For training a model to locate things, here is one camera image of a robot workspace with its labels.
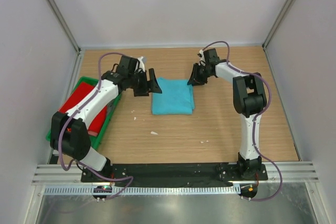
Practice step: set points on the aluminium frame rail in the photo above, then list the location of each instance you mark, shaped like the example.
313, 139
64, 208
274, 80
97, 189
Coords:
55, 175

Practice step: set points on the pink t shirt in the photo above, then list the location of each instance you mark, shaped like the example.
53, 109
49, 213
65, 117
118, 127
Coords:
93, 133

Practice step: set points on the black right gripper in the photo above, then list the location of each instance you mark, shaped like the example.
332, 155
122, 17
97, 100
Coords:
199, 74

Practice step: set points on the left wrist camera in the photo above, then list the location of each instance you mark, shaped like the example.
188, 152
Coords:
141, 65

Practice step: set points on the white slotted cable duct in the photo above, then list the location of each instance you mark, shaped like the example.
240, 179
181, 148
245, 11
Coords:
100, 190

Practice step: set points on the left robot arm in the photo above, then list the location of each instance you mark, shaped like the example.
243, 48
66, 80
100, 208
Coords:
69, 130

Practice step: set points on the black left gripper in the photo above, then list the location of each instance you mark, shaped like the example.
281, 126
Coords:
146, 83

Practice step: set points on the grey t shirt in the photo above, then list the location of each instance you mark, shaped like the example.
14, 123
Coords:
111, 106

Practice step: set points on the turquoise t shirt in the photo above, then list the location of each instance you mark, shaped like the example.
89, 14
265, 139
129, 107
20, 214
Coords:
177, 97

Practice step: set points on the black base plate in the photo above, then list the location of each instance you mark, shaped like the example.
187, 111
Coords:
192, 175

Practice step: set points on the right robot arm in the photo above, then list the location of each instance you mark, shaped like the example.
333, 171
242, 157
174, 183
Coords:
249, 100

